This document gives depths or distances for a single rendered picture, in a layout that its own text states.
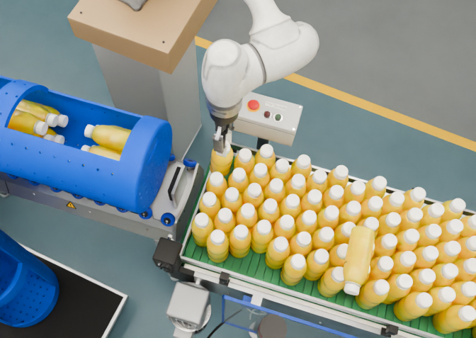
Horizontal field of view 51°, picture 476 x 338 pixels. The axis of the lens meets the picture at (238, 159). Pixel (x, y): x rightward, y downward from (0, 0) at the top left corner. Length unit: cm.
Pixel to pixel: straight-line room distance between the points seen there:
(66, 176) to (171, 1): 73
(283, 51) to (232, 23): 210
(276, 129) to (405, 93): 165
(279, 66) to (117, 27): 79
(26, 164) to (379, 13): 252
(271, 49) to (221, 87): 14
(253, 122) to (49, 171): 62
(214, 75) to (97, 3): 88
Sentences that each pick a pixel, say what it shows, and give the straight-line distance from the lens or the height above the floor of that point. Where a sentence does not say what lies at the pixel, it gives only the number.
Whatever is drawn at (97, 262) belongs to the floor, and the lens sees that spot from 259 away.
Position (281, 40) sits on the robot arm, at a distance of 115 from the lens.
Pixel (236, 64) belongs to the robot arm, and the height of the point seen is 158.
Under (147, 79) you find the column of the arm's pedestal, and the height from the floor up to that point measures 78.
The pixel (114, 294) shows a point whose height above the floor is 15.
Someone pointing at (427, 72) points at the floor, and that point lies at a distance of 326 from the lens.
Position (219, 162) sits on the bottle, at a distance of 149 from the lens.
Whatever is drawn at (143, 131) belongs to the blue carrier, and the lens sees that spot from 141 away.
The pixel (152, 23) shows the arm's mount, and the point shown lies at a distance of 177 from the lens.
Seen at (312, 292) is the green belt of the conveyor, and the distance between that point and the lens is 160.
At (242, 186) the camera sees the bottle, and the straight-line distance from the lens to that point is 152.
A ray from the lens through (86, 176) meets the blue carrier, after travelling 144.
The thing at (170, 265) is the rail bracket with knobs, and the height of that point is 99.
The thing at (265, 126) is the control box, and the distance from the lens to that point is 157.
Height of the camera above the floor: 244
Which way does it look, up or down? 64 degrees down
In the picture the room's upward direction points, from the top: 4 degrees clockwise
